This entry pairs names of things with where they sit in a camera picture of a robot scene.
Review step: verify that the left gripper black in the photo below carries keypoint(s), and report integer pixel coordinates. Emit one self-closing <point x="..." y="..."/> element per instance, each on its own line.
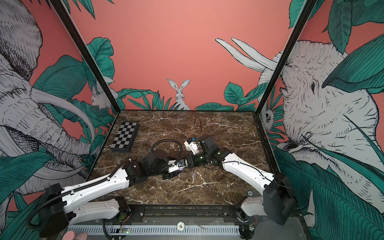
<point x="171" y="175"/>

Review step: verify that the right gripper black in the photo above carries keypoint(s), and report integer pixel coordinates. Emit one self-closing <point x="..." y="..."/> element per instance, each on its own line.
<point x="189" y="158"/>

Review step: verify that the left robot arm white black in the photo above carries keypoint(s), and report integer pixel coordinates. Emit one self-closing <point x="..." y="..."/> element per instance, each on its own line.
<point x="62" y="206"/>

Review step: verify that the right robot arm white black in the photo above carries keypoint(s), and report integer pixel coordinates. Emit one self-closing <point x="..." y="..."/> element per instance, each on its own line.
<point x="277" y="200"/>

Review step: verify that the black white checkerboard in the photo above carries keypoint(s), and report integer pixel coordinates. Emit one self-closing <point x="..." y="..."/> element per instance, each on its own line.
<point x="125" y="137"/>

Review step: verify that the pink round object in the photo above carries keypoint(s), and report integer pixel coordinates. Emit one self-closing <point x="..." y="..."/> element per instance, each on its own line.
<point x="71" y="235"/>

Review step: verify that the poker chip on duct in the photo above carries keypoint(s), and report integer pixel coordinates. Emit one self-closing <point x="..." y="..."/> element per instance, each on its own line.
<point x="181" y="226"/>

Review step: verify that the black mounting rail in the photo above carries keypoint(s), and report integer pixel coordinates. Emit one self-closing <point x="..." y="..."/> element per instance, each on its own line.
<point x="229" y="213"/>

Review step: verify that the white slotted cable duct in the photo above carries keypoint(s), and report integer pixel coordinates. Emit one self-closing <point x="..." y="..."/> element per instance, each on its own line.
<point x="151" y="230"/>

